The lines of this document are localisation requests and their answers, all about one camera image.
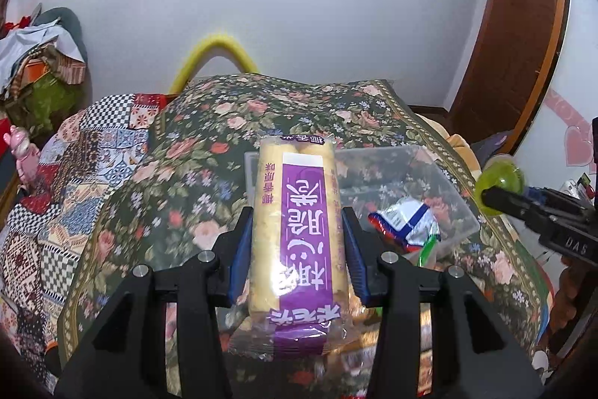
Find dark floral blanket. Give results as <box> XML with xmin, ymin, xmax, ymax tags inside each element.
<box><xmin>58</xmin><ymin>73</ymin><xmax>553</xmax><ymax>399</ymax></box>

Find green jelly cup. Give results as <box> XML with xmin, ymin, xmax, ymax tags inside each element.
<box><xmin>475</xmin><ymin>155</ymin><xmax>525</xmax><ymax>217</ymax></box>

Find green snack packet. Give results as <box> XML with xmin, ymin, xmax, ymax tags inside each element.
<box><xmin>413</xmin><ymin>235</ymin><xmax>443</xmax><ymax>269</ymax></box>

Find clear plastic container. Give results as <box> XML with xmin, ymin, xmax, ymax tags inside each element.
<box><xmin>243</xmin><ymin>145</ymin><xmax>481</xmax><ymax>269</ymax></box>

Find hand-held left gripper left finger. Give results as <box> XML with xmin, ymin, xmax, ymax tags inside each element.
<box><xmin>55</xmin><ymin>206</ymin><xmax>256</xmax><ymax>399</ymax></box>

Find yellow wafer roll packet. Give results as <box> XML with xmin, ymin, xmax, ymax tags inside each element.
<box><xmin>245</xmin><ymin>133</ymin><xmax>363</xmax><ymax>357</ymax></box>

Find patchwork quilt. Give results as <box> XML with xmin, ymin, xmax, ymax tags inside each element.
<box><xmin>0</xmin><ymin>93</ymin><xmax>181</xmax><ymax>399</ymax></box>

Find pile of clothes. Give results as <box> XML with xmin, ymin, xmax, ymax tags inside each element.
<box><xmin>0</xmin><ymin>16</ymin><xmax>87</xmax><ymax>101</ymax></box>

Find brown wooden door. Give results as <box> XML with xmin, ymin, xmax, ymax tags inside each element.
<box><xmin>447</xmin><ymin>0</ymin><xmax>570</xmax><ymax>153</ymax></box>

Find yellow foam tube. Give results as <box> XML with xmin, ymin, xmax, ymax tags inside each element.
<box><xmin>169</xmin><ymin>33</ymin><xmax>259</xmax><ymax>95</ymax></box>

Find pink heart wall stickers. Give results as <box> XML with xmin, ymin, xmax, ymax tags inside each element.
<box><xmin>548</xmin><ymin>88</ymin><xmax>598</xmax><ymax>170</ymax></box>

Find grey green chair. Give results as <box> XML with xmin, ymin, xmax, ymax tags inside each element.
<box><xmin>33</xmin><ymin>6</ymin><xmax>89</xmax><ymax>68</ymax></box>

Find person's right hand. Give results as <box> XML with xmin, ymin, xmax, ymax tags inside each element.
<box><xmin>548</xmin><ymin>256</ymin><xmax>590</xmax><ymax>348</ymax></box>

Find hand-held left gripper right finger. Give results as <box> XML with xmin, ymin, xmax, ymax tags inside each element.
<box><xmin>341</xmin><ymin>206</ymin><xmax>545</xmax><ymax>399</ymax></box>

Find yellow plush blanket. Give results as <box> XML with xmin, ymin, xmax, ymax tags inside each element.
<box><xmin>443</xmin><ymin>132</ymin><xmax>483</xmax><ymax>176</ymax></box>

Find green cloth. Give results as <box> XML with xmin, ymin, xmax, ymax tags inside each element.
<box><xmin>4</xmin><ymin>74</ymin><xmax>81</xmax><ymax>139</ymax></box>

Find clear snack packet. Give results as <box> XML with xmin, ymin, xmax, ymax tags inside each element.
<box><xmin>228</xmin><ymin>310</ymin><xmax>449</xmax><ymax>399</ymax></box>

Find blue white snack packet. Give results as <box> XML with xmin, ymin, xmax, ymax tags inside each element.
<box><xmin>368</xmin><ymin>200</ymin><xmax>442</xmax><ymax>255</ymax></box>

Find pink toy figure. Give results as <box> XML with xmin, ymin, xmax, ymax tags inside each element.
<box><xmin>4</xmin><ymin>125</ymin><xmax>41</xmax><ymax>185</ymax></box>

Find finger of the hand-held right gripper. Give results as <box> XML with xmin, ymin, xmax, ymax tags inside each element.
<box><xmin>522</xmin><ymin>186</ymin><xmax>585</xmax><ymax>213</ymax></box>
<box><xmin>481</xmin><ymin>187</ymin><xmax>543</xmax><ymax>226</ymax></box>

